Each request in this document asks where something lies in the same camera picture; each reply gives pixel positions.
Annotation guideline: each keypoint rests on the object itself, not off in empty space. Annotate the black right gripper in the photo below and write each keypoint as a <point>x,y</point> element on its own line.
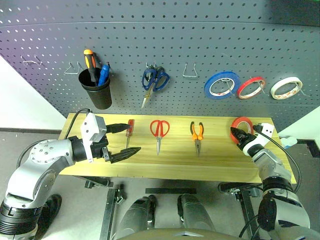
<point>247,141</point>

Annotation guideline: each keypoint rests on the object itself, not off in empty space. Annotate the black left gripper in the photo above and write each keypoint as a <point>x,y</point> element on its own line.
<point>101,150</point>

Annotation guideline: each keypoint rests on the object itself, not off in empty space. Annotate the wide red tape roll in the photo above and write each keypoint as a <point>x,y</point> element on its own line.
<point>241,119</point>

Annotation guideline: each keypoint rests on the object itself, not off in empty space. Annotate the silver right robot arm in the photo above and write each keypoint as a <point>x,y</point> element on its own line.
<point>272,165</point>

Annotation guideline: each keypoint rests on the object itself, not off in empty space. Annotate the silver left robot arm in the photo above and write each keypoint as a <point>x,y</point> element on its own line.
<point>42,155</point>

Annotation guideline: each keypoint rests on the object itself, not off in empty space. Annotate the thin red tape roll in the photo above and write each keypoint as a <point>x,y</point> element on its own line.
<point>247,82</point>

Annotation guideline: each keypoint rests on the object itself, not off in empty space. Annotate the blue tape roll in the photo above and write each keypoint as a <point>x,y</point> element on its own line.
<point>212,78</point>

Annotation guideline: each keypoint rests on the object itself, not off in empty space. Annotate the white tape roll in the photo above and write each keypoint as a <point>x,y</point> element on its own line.
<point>282,82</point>

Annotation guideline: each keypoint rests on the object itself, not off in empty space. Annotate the dark grey perforated pegboard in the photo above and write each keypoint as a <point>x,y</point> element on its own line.
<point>175,37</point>

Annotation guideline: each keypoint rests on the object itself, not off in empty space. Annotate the black plastic cup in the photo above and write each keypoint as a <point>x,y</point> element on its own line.
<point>100,96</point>

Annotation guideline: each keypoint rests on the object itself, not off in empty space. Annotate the blue white small object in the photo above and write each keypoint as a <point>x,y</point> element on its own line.
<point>289,142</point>

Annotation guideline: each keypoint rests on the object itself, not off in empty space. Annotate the black metal table leg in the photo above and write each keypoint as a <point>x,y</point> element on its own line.
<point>107,212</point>
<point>246,205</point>

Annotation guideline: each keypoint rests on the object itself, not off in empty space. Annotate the black flat floor strip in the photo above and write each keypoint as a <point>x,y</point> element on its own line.
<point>171,191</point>

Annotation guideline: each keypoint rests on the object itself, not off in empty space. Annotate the dark grey rounded shell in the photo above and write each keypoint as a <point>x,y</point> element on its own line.
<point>136,215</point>
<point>197,212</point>

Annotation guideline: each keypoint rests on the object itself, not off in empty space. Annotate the small black peg hook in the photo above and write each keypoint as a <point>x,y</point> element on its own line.
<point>108,64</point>

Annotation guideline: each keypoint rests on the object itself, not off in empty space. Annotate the small scissors peg hook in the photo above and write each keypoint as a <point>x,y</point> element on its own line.
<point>151,65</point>

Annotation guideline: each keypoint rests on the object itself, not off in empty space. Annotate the black shoe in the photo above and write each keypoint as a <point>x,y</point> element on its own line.
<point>51,210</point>

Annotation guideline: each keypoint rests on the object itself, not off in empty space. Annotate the grey robot torso edge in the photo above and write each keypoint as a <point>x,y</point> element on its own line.
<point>180,234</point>

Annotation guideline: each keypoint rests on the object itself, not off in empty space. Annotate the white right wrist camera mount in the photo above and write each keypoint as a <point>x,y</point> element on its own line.
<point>266,130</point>

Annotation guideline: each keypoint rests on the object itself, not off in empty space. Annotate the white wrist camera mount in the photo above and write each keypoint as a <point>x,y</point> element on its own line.
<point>87,127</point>
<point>266,130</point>

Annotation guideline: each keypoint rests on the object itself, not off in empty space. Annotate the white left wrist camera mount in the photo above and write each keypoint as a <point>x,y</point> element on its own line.
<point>87,127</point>

